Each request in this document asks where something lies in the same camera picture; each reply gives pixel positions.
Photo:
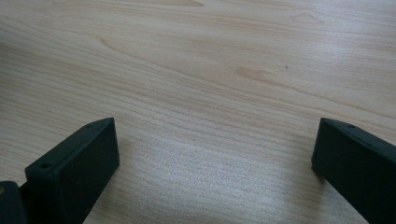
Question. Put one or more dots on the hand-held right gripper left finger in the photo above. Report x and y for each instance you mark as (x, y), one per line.
(74, 168)

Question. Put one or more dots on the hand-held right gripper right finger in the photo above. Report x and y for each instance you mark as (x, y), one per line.
(358, 165)

